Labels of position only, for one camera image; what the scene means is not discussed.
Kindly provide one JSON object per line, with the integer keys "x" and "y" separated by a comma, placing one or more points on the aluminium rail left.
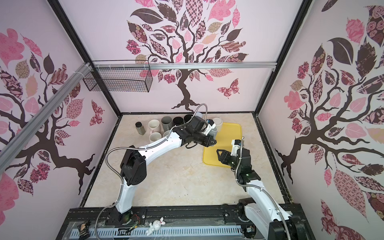
{"x": 12, "y": 149}

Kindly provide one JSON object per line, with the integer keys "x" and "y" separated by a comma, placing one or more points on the black mug white base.
{"x": 178, "y": 121}

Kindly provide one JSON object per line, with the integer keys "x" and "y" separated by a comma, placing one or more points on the pink mug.
{"x": 154, "y": 126}

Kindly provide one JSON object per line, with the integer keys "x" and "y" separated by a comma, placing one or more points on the all black mug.
{"x": 187, "y": 118}

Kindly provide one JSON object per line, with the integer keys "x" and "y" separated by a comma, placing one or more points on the black wire basket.
{"x": 135, "y": 76}

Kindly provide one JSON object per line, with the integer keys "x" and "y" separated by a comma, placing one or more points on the cream mug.
{"x": 166, "y": 134}

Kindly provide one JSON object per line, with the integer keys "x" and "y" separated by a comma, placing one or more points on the grey mug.
{"x": 167, "y": 123}
{"x": 213, "y": 132}

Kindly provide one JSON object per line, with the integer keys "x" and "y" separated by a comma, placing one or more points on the aluminium rail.
{"x": 12, "y": 149}
{"x": 174, "y": 66}

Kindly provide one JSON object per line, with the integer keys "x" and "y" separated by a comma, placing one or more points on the grey mug front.
{"x": 167, "y": 123}

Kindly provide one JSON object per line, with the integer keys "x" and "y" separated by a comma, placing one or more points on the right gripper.
{"x": 225, "y": 155}

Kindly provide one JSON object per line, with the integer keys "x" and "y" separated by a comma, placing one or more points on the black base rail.
{"x": 80, "y": 223}

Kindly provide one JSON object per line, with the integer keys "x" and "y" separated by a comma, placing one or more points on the aluminium rail back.
{"x": 174, "y": 66}

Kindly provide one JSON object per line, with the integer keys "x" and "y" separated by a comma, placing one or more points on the white bunny figurine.
{"x": 155, "y": 226}

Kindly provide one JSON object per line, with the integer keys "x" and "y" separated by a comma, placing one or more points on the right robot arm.
{"x": 269, "y": 218}

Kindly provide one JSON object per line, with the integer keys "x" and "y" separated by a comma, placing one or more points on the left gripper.
{"x": 206, "y": 142}

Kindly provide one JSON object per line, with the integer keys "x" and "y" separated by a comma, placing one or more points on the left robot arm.
{"x": 135, "y": 161}

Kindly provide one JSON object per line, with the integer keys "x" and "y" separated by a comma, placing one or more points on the white ribbed mug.
{"x": 155, "y": 136}

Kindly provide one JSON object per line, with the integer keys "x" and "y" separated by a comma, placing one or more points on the white slotted cable duct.
{"x": 167, "y": 232}

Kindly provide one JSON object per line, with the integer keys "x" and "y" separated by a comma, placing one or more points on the yellow plastic tray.
{"x": 229, "y": 132}

